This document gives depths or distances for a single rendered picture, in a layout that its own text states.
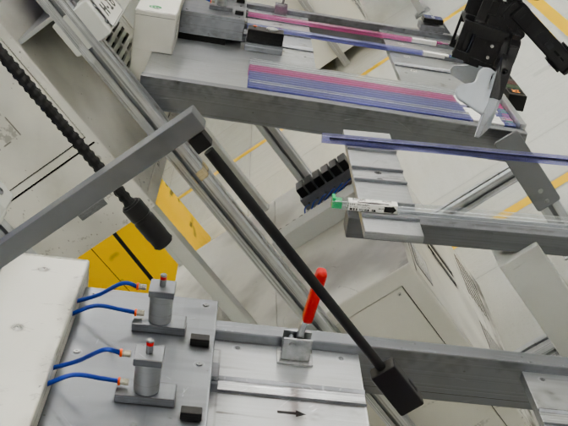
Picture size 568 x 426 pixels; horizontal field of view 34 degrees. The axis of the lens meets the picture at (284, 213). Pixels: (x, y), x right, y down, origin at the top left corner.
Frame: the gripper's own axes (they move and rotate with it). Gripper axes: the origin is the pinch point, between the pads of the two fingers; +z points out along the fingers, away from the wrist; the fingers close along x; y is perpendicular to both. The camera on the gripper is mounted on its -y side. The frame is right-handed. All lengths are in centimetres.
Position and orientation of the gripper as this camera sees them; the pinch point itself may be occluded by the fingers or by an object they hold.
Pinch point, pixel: (477, 124)
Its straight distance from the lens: 135.3
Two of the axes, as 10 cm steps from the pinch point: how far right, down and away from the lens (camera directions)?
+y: -9.5, -3.1, -0.1
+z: -2.9, 8.7, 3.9
